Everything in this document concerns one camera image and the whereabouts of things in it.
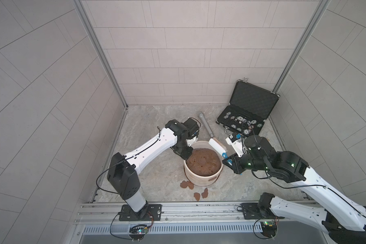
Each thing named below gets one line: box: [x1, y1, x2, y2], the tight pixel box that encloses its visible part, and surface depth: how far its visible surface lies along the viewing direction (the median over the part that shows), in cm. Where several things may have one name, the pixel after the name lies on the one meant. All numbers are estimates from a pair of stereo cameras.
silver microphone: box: [198, 112, 215, 138], surface depth 105 cm
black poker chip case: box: [216, 79, 281, 137], surface depth 105 cm
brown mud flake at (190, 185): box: [186, 180, 195, 190], surface depth 80 cm
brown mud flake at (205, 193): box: [201, 188, 209, 199], surface depth 79 cm
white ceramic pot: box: [183, 140, 224, 187], surface depth 70 cm
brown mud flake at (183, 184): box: [179, 180, 188, 189], surface depth 81 cm
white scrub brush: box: [208, 137, 229, 159], surface depth 65 cm
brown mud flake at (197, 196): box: [193, 192, 201, 202], surface depth 78 cm
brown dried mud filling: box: [186, 147, 221, 177], surface depth 78 cm
